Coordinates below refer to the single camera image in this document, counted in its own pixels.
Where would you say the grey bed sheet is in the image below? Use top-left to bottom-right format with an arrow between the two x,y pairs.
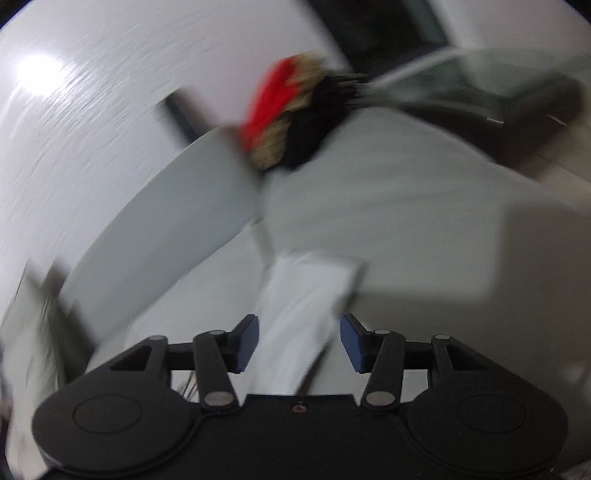
58,105 -> 591,370

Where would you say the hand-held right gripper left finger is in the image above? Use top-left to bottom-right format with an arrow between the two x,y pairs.
109,314 -> 260,409

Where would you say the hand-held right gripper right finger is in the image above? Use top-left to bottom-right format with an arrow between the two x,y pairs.
340,313 -> 485,409

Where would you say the white cloth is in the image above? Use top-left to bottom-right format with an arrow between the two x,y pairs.
240,249 -> 370,398

